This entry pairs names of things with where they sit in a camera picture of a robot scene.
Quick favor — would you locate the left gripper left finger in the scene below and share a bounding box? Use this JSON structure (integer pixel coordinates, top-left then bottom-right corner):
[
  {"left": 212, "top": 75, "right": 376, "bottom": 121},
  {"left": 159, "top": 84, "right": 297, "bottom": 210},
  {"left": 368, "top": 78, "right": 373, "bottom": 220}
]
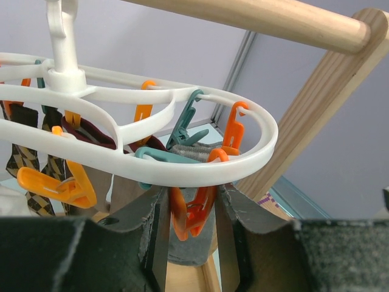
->
[{"left": 1, "top": 186, "right": 169, "bottom": 291}]

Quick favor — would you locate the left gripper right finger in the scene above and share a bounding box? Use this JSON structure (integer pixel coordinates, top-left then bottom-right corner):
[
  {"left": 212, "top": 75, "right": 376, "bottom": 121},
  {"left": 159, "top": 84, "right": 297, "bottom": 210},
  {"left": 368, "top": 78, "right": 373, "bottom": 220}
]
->
[{"left": 217, "top": 184, "right": 388, "bottom": 291}]

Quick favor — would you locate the orange clip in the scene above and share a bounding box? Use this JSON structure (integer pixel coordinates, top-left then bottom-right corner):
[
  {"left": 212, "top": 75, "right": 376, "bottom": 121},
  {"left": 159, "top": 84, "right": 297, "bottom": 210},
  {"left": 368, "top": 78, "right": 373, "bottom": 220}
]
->
[
  {"left": 133, "top": 80, "right": 156, "bottom": 146},
  {"left": 168, "top": 143, "right": 229, "bottom": 241},
  {"left": 16, "top": 126, "right": 97, "bottom": 209},
  {"left": 221, "top": 101, "right": 249, "bottom": 156}
]

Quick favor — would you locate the white plastic clip hanger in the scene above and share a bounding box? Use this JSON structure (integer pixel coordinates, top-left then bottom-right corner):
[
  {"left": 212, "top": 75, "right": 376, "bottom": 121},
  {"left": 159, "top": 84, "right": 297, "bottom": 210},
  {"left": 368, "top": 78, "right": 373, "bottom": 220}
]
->
[{"left": 1, "top": 1, "right": 278, "bottom": 187}]

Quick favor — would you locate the wooden drying rack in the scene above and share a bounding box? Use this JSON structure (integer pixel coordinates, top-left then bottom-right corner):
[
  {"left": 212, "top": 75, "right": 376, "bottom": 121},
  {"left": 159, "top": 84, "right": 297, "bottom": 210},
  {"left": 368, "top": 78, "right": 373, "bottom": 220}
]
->
[{"left": 91, "top": 0, "right": 389, "bottom": 292}]

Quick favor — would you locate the purple striped sock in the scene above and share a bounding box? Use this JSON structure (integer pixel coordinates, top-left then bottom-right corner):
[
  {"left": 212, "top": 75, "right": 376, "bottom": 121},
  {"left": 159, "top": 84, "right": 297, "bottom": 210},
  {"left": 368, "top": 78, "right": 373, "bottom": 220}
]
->
[{"left": 258, "top": 192, "right": 290, "bottom": 220}]

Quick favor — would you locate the tan striped sock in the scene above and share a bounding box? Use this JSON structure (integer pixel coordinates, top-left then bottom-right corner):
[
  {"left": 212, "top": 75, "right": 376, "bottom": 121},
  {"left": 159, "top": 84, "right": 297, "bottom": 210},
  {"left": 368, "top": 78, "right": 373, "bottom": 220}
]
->
[
  {"left": 60, "top": 117, "right": 122, "bottom": 217},
  {"left": 109, "top": 136, "right": 167, "bottom": 214}
]

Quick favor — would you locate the grey sock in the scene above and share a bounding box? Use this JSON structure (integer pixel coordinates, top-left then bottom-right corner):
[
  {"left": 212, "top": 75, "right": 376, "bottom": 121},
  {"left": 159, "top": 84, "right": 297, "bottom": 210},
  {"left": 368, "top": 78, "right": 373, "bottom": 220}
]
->
[{"left": 168, "top": 142, "right": 222, "bottom": 266}]

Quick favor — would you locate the brown argyle sock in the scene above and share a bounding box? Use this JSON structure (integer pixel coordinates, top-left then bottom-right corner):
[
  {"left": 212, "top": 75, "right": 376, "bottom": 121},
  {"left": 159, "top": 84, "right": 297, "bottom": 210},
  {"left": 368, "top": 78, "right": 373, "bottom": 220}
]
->
[
  {"left": 1, "top": 100, "right": 62, "bottom": 216},
  {"left": 41, "top": 106, "right": 67, "bottom": 182}
]

